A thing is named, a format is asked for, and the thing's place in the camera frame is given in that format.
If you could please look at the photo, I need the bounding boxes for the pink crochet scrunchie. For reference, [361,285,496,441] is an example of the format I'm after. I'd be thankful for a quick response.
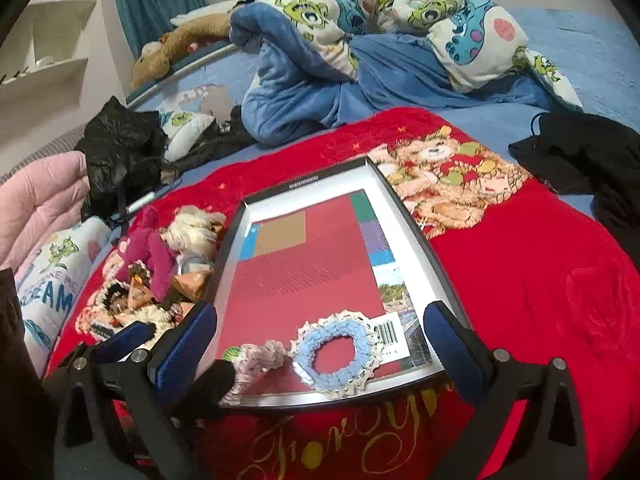
[220,340,290,406]

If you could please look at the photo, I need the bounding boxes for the black white crochet headband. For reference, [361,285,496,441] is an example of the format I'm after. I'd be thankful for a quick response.
[87,278,153,341]

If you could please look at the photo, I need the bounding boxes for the pink quilted jacket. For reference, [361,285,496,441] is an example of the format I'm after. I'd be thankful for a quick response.
[0,151,89,278]

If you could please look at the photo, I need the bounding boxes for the white shelf unit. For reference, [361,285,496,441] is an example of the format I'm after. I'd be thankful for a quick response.
[1,0,98,125]

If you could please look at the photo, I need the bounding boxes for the blue monster print comforter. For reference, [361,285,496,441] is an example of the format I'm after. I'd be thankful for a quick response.
[230,0,582,145]

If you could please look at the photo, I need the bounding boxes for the cream plush bunny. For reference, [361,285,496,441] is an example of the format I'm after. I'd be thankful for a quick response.
[160,205,227,260]

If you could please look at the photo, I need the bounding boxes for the magenta plush bear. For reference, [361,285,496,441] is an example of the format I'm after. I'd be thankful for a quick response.
[115,206,176,301]

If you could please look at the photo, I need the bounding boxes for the white pen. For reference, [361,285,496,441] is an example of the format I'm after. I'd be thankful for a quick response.
[111,191,160,220]

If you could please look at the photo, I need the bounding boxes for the small monster print pillow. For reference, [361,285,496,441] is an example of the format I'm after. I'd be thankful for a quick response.
[160,110,215,162]

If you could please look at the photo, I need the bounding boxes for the black plastic bag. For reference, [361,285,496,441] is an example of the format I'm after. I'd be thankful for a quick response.
[75,96,167,221]

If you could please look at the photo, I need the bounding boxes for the black framed box lid tray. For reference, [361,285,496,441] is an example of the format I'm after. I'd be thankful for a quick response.
[204,156,464,408]

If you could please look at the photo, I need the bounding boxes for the black garment right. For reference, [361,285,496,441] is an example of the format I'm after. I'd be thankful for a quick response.
[508,112,640,263]

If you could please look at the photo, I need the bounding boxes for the blue white crochet scrunchie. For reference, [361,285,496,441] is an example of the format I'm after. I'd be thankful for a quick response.
[288,310,384,399]

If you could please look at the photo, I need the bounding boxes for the brown plush toy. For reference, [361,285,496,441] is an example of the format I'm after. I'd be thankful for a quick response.
[130,13,230,90]

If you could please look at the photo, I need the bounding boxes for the black clothing pile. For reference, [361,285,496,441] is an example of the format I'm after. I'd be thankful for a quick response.
[171,105,256,174]

